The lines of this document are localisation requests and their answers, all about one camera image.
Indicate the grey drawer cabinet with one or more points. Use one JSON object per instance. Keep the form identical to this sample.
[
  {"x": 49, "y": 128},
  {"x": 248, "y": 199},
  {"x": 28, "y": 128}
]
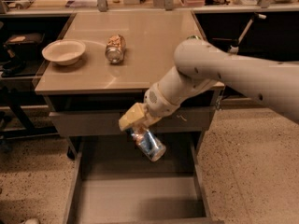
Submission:
[{"x": 96, "y": 84}]

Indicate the open middle drawer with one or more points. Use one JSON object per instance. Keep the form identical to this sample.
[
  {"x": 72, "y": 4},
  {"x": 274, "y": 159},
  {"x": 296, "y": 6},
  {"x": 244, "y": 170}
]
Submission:
[{"x": 114, "y": 183}]

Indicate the closed top drawer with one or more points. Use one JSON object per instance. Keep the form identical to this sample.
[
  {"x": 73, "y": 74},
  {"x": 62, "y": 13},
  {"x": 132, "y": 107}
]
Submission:
[{"x": 95, "y": 123}]

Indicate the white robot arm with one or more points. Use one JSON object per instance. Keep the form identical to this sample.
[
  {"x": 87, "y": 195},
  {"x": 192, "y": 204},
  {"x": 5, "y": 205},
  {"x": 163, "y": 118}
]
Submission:
[{"x": 198, "y": 66}]

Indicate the green can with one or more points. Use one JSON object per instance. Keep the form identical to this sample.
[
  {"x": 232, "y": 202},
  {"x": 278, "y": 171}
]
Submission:
[{"x": 194, "y": 37}]

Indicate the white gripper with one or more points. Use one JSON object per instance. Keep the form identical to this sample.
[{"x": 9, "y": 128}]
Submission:
[{"x": 154, "y": 105}]

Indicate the white bowl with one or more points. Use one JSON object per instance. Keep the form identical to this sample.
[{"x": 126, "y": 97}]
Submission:
[{"x": 64, "y": 52}]

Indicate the blue silver redbull can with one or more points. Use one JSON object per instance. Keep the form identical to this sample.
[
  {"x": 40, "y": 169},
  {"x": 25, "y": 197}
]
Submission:
[{"x": 151, "y": 146}]

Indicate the white handheld tool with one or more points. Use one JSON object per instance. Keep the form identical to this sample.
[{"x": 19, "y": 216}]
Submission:
[{"x": 234, "y": 47}]

